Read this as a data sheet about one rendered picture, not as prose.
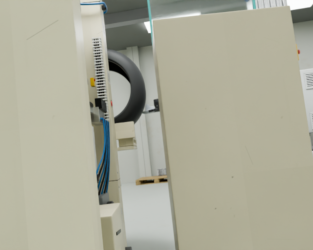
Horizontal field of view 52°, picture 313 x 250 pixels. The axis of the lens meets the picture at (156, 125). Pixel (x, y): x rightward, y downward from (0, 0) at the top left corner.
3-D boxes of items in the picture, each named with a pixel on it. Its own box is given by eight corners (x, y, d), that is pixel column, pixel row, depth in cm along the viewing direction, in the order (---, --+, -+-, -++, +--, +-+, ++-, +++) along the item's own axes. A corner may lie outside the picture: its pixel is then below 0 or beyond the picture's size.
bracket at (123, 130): (135, 137, 192) (133, 121, 192) (68, 145, 191) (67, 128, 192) (135, 137, 195) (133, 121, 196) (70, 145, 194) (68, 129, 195)
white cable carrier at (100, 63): (109, 120, 175) (100, 36, 179) (99, 121, 175) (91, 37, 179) (110, 121, 180) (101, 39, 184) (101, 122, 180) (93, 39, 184)
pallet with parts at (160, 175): (182, 178, 823) (180, 166, 825) (180, 181, 749) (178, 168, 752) (141, 182, 837) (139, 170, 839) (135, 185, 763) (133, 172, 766)
